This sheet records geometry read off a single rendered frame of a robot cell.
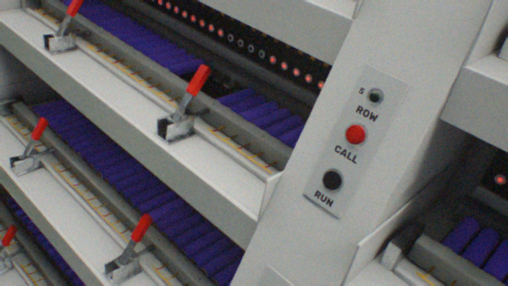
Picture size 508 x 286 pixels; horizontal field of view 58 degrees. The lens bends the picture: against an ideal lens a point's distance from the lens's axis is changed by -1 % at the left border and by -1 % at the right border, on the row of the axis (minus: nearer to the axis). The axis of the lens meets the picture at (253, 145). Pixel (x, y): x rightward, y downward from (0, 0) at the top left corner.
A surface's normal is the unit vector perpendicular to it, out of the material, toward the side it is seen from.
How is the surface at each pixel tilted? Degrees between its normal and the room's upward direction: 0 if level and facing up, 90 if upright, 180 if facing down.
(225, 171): 20
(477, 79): 110
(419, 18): 90
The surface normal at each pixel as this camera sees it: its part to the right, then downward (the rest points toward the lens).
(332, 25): -0.68, 0.31
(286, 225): -0.58, 0.00
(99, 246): 0.16, -0.82
